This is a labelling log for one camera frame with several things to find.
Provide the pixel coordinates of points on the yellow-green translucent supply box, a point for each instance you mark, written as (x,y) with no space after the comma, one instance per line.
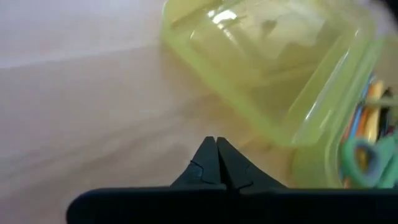
(236,62)

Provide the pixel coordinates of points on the black pen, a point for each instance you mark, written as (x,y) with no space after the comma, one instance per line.
(387,109)

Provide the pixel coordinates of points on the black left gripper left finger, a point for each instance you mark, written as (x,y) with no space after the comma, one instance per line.
(205,168)

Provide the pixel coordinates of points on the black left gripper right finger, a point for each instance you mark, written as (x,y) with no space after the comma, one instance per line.
(239,174)

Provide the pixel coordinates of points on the orange wooden pencil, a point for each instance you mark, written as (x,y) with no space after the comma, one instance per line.
(374,118)

